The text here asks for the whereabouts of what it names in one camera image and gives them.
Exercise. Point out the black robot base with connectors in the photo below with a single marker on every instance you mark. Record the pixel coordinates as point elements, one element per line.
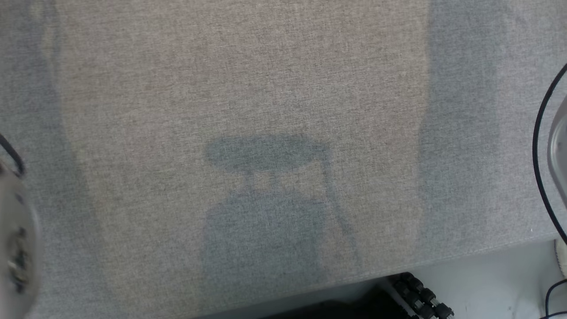
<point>421,297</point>

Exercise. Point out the white round object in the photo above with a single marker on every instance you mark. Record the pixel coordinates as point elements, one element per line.
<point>561,254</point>

